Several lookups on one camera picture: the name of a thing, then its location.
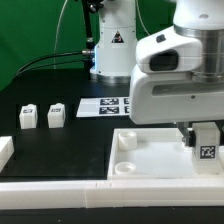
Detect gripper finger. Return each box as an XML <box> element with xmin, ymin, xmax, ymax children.
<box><xmin>177</xmin><ymin>122</ymin><xmax>196</xmax><ymax>147</ymax></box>

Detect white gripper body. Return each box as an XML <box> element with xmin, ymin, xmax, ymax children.
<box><xmin>129</xmin><ymin>27</ymin><xmax>224</xmax><ymax>124</ymax></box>

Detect white square tabletop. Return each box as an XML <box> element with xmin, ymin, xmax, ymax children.
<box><xmin>107</xmin><ymin>128</ymin><xmax>224</xmax><ymax>180</ymax></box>

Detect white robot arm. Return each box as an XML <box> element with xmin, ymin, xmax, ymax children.
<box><xmin>91</xmin><ymin>0</ymin><xmax>224</xmax><ymax>124</ymax></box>

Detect marker sheet with tags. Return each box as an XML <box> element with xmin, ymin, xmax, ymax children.
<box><xmin>76</xmin><ymin>97</ymin><xmax>129</xmax><ymax>118</ymax></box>

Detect white left fence block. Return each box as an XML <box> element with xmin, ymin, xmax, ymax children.
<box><xmin>0</xmin><ymin>136</ymin><xmax>14</xmax><ymax>172</ymax></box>

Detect white front fence rail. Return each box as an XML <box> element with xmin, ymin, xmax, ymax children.
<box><xmin>0</xmin><ymin>178</ymin><xmax>224</xmax><ymax>210</ymax></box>

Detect black cable pair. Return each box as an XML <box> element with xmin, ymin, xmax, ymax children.
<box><xmin>14</xmin><ymin>49</ymin><xmax>96</xmax><ymax>77</ymax></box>

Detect black camera pole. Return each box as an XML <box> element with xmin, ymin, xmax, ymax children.
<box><xmin>81</xmin><ymin>0</ymin><xmax>100</xmax><ymax>49</ymax></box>

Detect grey thin cable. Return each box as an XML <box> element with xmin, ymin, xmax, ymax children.
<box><xmin>53</xmin><ymin>0</ymin><xmax>70</xmax><ymax>70</ymax></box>

